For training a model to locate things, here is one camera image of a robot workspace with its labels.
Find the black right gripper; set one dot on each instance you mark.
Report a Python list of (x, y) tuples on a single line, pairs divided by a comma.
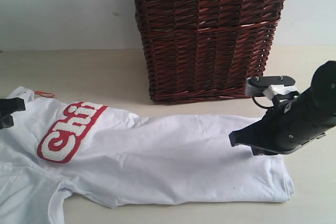
[(302, 120)]

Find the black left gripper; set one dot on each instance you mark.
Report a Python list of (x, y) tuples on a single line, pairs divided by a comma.
[(7, 108)]

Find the white t-shirt red lettering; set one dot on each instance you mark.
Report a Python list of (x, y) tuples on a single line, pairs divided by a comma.
[(115, 157)]

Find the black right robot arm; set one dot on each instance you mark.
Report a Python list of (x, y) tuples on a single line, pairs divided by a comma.
[(322, 80)]

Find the brown wicker basket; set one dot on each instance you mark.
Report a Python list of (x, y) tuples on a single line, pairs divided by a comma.
[(201, 50)]

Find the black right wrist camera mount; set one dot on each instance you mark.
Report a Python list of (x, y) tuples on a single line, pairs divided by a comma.
[(270, 86)]

